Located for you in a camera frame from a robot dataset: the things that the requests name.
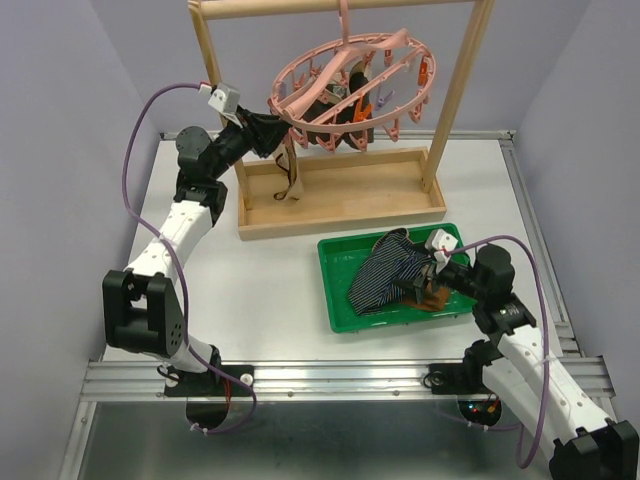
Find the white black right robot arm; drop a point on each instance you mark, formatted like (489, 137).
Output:
(514, 361)

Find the brown underwear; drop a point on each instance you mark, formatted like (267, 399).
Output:
(433, 300)

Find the aluminium mounting rail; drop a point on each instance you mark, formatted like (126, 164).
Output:
(138, 381)

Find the green plastic tray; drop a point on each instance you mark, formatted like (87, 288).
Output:
(340, 259)

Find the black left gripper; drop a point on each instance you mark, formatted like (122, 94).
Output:
(263, 132)

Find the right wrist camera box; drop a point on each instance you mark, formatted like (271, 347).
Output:
(442, 242)

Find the wooden hanger rack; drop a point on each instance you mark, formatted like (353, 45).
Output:
(345, 188)

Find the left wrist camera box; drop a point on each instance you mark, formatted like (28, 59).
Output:
(223, 98)

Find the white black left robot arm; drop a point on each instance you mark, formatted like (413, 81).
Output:
(146, 305)

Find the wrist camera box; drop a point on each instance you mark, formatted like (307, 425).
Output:
(223, 98)
(442, 242)

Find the blue striped underwear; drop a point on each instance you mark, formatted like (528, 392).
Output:
(393, 258)

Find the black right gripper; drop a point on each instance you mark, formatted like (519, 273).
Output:
(419, 284)

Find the dark olive underwear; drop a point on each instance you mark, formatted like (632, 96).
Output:
(359, 76)

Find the pink round clip hanger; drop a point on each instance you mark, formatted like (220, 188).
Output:
(402, 75)

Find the cream navy-trim underwear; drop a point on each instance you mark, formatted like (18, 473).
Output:
(285, 158)

